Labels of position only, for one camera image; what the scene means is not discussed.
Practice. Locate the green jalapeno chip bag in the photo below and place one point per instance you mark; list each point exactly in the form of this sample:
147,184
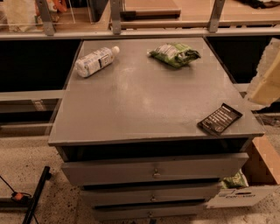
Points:
175,54

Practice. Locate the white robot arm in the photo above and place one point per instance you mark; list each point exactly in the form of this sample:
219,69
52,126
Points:
264,88

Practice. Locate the black rxbar chocolate bar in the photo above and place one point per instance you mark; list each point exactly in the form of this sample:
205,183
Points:
219,120

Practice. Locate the green bag on floor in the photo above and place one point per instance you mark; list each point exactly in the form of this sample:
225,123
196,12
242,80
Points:
237,181

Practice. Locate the grey drawer cabinet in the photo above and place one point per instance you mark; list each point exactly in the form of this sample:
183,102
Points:
129,139

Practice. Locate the clear plastic water bottle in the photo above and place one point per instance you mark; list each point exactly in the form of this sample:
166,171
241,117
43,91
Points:
95,61

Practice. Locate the black metal stand leg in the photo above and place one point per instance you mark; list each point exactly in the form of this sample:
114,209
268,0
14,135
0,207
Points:
46,175

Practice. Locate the white cardboard box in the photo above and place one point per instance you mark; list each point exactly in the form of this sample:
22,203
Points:
244,197

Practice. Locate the brown cardboard box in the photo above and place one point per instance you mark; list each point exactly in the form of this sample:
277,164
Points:
263,165

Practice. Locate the grey metal shelf rail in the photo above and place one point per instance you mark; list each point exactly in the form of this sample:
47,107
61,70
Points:
31,19

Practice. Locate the orange cable clamp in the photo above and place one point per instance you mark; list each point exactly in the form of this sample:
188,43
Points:
21,197

